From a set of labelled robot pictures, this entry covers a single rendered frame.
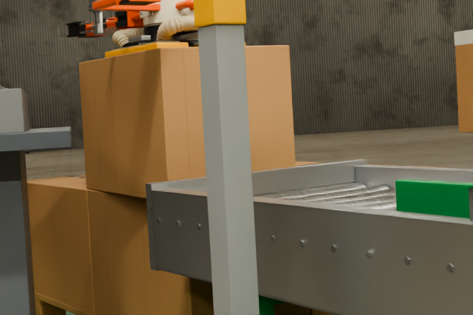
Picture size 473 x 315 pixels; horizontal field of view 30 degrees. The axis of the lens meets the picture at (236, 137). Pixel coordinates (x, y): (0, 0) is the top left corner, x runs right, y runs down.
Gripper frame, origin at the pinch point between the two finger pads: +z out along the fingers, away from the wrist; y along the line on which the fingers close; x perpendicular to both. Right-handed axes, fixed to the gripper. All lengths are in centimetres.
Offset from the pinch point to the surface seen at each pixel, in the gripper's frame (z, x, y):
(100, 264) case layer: 76, -18, -17
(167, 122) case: 32, -70, -17
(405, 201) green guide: 47, -155, -16
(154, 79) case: 21, -65, -18
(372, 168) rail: 48, -87, 36
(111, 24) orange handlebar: 0.6, -5.4, -2.2
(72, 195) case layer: 55, 0, -17
